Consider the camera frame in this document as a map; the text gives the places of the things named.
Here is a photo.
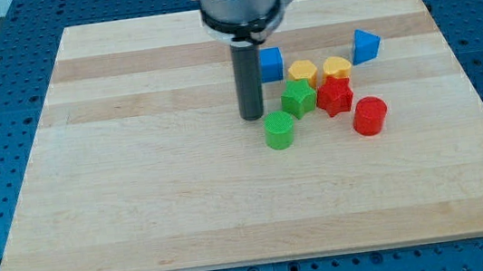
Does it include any red star block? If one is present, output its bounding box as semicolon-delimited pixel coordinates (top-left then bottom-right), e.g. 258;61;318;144
316;76;353;117

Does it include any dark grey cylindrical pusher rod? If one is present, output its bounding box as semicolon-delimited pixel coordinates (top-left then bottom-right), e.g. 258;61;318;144
231;45;264;121

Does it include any blue triangle block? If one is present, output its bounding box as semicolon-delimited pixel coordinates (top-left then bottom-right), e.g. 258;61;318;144
352;29;382;65

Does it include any light wooden board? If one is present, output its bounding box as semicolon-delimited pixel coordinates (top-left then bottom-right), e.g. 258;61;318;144
0;0;483;271

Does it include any green cylinder block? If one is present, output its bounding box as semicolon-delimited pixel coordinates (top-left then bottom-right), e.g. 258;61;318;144
263;111;295;150

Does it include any blue cube block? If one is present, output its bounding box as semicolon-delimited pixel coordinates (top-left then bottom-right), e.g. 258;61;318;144
259;47;284;82

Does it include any red cylinder block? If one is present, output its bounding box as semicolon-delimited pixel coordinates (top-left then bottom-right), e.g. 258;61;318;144
353;96;388;136

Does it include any green star block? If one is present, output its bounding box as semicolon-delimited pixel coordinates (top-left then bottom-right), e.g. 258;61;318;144
280;78;317;119

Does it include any yellow hexagon block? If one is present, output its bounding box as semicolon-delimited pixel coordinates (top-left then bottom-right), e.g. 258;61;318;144
288;60;318;89

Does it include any yellow heart block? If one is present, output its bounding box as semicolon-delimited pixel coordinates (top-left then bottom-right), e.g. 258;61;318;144
323;56;353;82

